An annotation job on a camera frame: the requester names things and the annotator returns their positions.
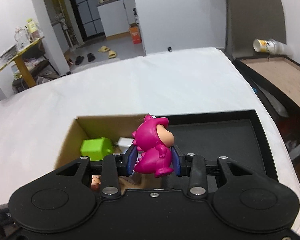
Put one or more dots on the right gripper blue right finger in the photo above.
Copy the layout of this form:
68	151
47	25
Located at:
178	161

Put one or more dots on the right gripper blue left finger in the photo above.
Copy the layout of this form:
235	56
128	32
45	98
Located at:
131	156

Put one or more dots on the white power adapter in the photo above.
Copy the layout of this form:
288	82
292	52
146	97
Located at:
124	142

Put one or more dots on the pink dinosaur figurine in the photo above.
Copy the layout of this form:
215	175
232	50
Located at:
154	143

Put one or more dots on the green hexagonal tin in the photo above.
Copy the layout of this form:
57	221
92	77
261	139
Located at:
96	149

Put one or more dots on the brown cardboard box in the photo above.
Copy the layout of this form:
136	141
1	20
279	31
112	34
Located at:
99	136

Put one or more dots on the red haired beer mug figurine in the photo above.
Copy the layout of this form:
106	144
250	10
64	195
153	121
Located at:
96	183

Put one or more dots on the black tray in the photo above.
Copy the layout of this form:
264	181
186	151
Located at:
238	135

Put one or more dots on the yellow slipper right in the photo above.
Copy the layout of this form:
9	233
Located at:
112	54

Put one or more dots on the yellow slipper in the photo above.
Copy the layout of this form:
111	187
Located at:
104	49
112	54

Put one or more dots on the black slipper right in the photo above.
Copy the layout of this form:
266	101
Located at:
90	57

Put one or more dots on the black slipper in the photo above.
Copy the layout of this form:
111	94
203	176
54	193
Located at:
79	60
90	57

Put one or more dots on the white tablecloth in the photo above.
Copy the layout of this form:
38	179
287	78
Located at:
222	199

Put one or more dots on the black slipper left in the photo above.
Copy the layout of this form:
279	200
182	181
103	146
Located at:
79	60

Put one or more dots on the yellow slipper left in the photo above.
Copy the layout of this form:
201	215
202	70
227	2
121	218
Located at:
104	49

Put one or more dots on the yellow wooden side table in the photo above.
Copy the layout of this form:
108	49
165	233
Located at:
30	62

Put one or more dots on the black framed brown board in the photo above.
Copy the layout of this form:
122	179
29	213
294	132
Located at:
278	75

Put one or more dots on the white kitchen cabinet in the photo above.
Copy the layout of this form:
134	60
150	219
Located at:
116	16

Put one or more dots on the black spray bottle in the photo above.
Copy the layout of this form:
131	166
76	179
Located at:
136	18

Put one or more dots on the white paper cup stack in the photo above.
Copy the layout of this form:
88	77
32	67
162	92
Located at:
271	47

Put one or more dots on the glass jar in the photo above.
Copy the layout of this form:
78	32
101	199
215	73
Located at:
21	37

